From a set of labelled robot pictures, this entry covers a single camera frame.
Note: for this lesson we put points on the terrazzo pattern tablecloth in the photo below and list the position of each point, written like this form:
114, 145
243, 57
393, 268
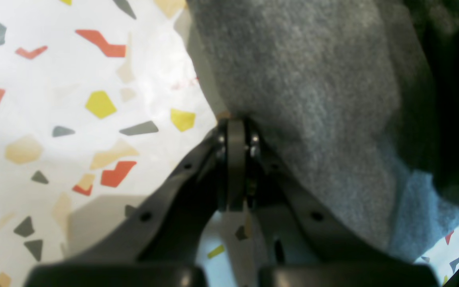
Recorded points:
100, 100

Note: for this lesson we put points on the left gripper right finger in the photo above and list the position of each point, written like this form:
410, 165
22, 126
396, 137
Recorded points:
304, 244

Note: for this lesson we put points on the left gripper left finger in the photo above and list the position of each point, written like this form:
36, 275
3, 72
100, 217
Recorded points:
156, 245

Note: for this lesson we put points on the grey t-shirt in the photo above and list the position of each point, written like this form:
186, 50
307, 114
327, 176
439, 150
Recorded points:
360, 98

